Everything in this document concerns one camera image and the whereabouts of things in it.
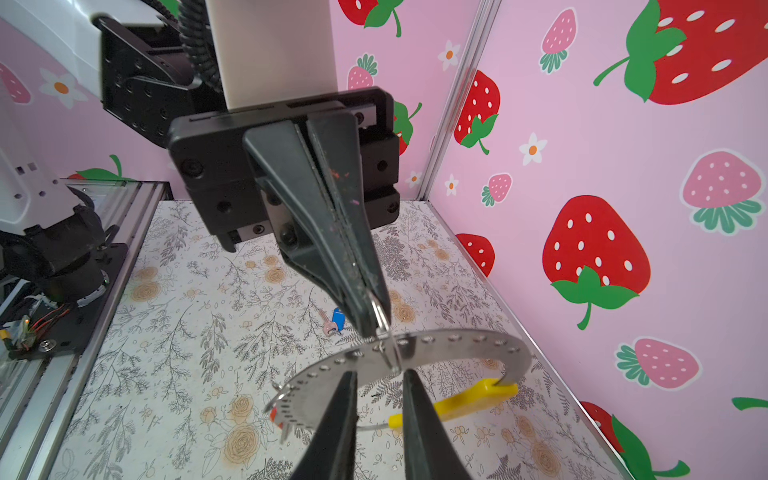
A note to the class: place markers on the aluminium frame rail front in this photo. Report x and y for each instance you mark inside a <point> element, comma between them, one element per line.
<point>39,396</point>

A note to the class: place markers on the aluminium corner post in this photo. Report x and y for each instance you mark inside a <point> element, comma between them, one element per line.
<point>473,50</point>

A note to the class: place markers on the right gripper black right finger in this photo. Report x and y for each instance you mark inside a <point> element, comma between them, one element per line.
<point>428,452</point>

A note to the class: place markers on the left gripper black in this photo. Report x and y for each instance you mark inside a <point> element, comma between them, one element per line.
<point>325,182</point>

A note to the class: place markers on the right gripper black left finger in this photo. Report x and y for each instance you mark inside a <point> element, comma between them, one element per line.
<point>331,453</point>

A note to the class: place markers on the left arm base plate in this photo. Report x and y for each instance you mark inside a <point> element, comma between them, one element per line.
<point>60,317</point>

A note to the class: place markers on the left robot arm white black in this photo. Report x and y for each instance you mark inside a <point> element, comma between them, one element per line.
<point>71,73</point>

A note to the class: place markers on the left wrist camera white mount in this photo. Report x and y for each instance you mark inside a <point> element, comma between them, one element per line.
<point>273,50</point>

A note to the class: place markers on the key with blue tag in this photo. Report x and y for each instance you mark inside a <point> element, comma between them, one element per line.
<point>333,323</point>

